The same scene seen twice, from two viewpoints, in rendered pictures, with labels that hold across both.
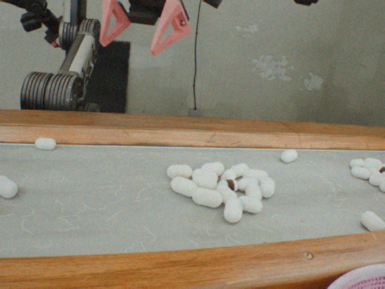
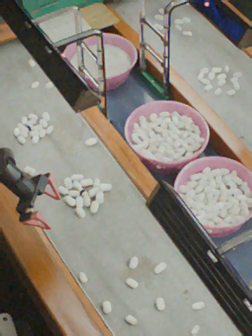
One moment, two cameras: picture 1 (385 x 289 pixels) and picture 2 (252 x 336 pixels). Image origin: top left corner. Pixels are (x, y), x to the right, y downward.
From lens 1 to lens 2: 197 cm
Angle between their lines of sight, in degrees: 80
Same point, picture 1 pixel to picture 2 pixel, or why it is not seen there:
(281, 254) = (134, 168)
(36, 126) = (72, 286)
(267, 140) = not seen: hidden behind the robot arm
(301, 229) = (102, 167)
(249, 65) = not seen: outside the picture
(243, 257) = (140, 178)
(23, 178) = (117, 268)
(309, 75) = not seen: outside the picture
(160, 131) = (38, 231)
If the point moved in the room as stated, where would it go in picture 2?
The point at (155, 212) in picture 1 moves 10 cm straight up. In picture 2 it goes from (115, 213) to (114, 192)
